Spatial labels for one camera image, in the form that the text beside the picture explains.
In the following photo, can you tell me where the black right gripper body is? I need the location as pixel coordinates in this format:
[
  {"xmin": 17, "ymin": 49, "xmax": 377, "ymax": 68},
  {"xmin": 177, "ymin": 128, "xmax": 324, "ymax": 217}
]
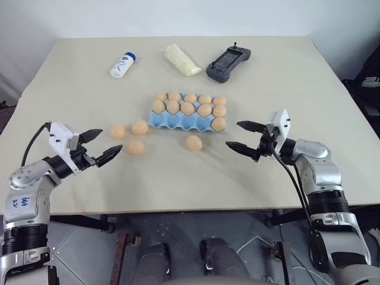
[{"xmin": 254, "ymin": 130, "xmax": 280, "ymax": 163}]

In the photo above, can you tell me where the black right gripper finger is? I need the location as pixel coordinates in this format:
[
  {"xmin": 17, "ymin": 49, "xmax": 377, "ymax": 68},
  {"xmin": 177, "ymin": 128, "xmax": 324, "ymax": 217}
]
[
  {"xmin": 225, "ymin": 141, "xmax": 260, "ymax": 160},
  {"xmin": 236, "ymin": 120, "xmax": 268, "ymax": 134}
]

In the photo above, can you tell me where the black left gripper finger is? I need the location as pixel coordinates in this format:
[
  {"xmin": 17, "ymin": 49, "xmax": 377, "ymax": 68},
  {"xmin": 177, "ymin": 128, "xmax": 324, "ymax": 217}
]
[
  {"xmin": 94, "ymin": 144, "xmax": 124, "ymax": 167},
  {"xmin": 78, "ymin": 128, "xmax": 103, "ymax": 146}
]

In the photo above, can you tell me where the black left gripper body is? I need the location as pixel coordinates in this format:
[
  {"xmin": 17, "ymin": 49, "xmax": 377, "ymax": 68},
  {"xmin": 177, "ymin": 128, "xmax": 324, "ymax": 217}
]
[{"xmin": 70, "ymin": 142, "xmax": 99, "ymax": 172}]

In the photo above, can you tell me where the blue egg carton with eggs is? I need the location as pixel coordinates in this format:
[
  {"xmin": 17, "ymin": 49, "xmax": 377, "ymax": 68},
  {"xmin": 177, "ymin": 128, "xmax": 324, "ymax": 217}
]
[{"xmin": 147, "ymin": 96, "xmax": 229, "ymax": 134}]

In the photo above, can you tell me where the dark grey handheld remote controller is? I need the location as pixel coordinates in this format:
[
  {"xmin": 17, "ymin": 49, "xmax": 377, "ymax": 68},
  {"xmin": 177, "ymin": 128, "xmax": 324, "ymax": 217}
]
[{"xmin": 205, "ymin": 41, "xmax": 253, "ymax": 84}]

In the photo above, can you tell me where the white plastic bottle blue print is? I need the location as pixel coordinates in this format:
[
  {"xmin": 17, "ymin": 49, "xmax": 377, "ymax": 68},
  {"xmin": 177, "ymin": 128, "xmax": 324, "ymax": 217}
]
[{"xmin": 109, "ymin": 52, "xmax": 138, "ymax": 80}]

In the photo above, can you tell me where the clear bag of white powder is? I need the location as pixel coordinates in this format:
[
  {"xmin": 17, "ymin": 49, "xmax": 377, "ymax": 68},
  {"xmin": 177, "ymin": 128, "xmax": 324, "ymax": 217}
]
[{"xmin": 161, "ymin": 43, "xmax": 202, "ymax": 78}]

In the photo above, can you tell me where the black background equipment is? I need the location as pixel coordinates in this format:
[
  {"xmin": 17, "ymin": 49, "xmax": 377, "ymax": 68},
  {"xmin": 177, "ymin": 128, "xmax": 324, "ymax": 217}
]
[{"xmin": 340, "ymin": 74, "xmax": 380, "ymax": 120}]

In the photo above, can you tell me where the dark rounded robot foot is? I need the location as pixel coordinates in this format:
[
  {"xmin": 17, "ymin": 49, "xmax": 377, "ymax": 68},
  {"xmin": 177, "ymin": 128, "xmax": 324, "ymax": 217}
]
[
  {"xmin": 199, "ymin": 237, "xmax": 251, "ymax": 280},
  {"xmin": 139, "ymin": 242, "xmax": 172, "ymax": 282}
]

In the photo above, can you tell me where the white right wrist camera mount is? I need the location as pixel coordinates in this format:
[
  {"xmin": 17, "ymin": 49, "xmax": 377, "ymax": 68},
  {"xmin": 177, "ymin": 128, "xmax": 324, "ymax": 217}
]
[{"xmin": 265, "ymin": 108, "xmax": 292, "ymax": 156}]

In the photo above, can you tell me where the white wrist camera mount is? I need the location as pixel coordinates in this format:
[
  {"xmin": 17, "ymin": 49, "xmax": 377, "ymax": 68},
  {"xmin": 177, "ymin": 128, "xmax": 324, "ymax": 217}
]
[
  {"xmin": 265, "ymin": 108, "xmax": 292, "ymax": 156},
  {"xmin": 48, "ymin": 120, "xmax": 81, "ymax": 162}
]

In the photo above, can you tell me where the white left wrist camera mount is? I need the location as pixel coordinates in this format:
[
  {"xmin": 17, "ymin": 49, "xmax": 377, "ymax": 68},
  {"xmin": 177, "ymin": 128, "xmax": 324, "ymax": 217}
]
[{"xmin": 48, "ymin": 120, "xmax": 81, "ymax": 162}]

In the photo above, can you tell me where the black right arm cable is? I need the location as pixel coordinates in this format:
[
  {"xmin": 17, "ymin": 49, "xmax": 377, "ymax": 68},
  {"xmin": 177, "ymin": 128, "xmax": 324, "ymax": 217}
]
[{"xmin": 270, "ymin": 142, "xmax": 320, "ymax": 268}]

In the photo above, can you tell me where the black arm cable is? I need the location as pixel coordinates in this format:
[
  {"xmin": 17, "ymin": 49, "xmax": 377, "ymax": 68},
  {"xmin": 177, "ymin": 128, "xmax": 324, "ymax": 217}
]
[
  {"xmin": 270, "ymin": 142, "xmax": 320, "ymax": 268},
  {"xmin": 21, "ymin": 121, "xmax": 51, "ymax": 166}
]

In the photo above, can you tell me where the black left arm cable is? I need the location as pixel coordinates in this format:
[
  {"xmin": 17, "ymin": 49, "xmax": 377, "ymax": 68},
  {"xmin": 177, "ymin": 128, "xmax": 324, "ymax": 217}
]
[{"xmin": 21, "ymin": 121, "xmax": 51, "ymax": 166}]

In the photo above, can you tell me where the black table frame leg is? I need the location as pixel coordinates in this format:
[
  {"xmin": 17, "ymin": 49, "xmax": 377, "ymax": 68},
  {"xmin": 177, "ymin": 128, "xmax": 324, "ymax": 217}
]
[
  {"xmin": 49, "ymin": 213, "xmax": 117, "ymax": 235},
  {"xmin": 265, "ymin": 208, "xmax": 310, "ymax": 229}
]

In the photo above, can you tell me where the white floor cable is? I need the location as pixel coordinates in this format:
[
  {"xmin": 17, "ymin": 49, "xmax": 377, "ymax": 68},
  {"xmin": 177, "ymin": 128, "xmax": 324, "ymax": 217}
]
[{"xmin": 236, "ymin": 235, "xmax": 316, "ymax": 285}]

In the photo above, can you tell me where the rusty metal bracket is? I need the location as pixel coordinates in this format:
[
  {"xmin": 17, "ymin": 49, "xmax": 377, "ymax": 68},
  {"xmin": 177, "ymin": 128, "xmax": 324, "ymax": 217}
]
[
  {"xmin": 270, "ymin": 240, "xmax": 291, "ymax": 285},
  {"xmin": 113, "ymin": 232, "xmax": 141, "ymax": 285}
]

